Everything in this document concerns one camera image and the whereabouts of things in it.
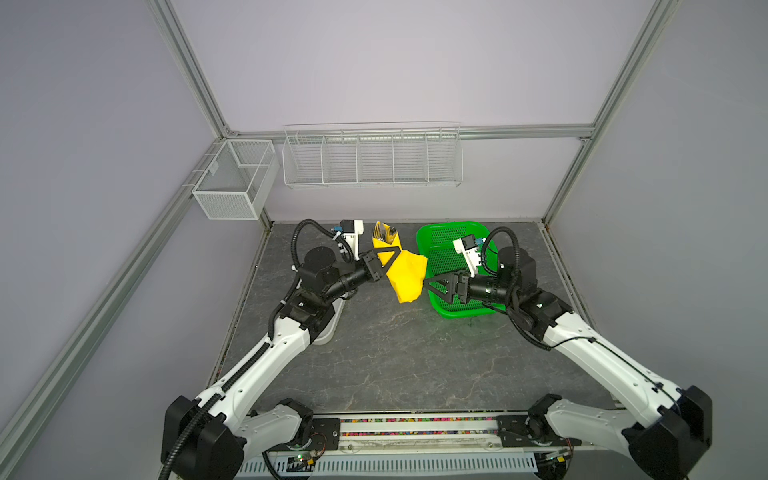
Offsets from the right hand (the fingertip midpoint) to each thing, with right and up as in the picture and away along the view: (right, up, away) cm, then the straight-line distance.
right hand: (430, 283), depth 69 cm
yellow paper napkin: (-5, +3, -2) cm, 6 cm away
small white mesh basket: (-61, +31, +31) cm, 75 cm away
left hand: (-7, +6, -2) cm, 9 cm away
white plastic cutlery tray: (-27, -16, +16) cm, 36 cm away
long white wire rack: (-15, +39, +29) cm, 51 cm away
